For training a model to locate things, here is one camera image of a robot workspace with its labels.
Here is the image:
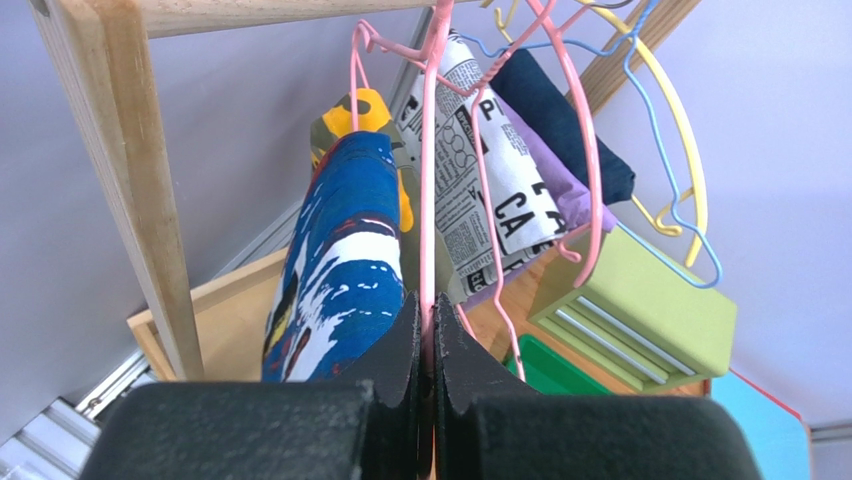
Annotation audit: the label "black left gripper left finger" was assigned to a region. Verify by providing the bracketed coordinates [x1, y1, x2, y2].
[81, 294, 421, 479]

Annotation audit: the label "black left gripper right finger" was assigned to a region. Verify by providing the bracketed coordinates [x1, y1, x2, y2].
[433, 296, 761, 479]

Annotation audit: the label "blue white patterned trousers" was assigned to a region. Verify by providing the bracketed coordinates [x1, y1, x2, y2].
[261, 131, 405, 383]

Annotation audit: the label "pink wire hanger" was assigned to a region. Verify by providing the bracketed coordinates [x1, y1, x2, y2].
[350, 1, 604, 381]

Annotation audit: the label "pink hanger with newspaper trousers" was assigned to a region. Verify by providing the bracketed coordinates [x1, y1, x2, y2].
[527, 1, 604, 288]

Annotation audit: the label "newspaper print trousers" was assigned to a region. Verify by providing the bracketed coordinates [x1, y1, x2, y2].
[434, 33, 567, 298]

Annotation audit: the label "purple trousers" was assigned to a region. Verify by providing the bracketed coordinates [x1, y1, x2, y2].
[459, 99, 618, 314]

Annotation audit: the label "camouflage trousers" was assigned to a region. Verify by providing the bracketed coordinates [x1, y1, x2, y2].
[310, 88, 421, 291]

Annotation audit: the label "yellow hanger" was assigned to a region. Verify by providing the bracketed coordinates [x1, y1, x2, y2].
[492, 0, 710, 269]

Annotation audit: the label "green plastic tray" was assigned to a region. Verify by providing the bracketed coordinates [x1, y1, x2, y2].
[518, 334, 612, 396]

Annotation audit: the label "green mini drawer chest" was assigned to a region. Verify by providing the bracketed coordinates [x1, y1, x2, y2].
[528, 227, 737, 393]

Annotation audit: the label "light blue cutting board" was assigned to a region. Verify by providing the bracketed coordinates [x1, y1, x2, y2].
[709, 373, 812, 479]

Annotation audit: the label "dark blue jeans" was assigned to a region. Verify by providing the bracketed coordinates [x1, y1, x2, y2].
[489, 49, 636, 205]

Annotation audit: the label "wooden clothes rack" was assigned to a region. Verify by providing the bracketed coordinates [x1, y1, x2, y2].
[27, 0, 704, 383]

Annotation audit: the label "blue wire hanger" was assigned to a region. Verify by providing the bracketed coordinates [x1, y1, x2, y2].
[486, 1, 723, 289]

